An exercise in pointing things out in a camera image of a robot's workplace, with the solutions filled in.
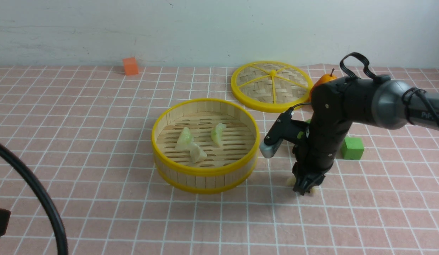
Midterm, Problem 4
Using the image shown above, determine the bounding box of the woven bamboo steamer lid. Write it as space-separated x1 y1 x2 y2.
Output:
230 61 314 113

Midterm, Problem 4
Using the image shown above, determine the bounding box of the pale dumpling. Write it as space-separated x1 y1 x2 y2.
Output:
175 126 195 151
286 176 318 196
210 123 226 147
190 143 207 164

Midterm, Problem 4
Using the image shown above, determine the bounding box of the pink grid tablecloth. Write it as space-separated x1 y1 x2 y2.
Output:
0 66 439 255

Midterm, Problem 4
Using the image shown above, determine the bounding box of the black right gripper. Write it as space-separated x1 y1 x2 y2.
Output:
292 120 352 196

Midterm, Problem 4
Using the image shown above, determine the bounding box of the green foam cube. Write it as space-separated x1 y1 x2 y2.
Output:
340 137 365 161

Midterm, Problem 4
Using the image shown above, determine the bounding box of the bamboo steamer tray yellow rim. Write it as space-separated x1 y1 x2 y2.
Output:
151 98 260 194

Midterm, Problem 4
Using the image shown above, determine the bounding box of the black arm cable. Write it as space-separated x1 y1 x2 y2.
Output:
0 139 69 255
290 52 439 138

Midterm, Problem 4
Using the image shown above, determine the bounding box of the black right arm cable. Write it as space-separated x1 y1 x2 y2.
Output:
290 52 439 138

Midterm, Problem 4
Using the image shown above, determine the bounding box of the orange toy pear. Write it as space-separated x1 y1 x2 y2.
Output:
309 68 338 98

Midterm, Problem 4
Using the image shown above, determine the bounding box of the orange foam cube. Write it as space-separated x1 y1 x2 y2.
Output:
122 57 139 76

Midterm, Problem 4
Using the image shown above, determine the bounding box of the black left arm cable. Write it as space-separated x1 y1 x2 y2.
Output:
0 139 69 255

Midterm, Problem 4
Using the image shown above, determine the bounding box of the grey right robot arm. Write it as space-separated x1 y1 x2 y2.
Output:
292 77 439 195

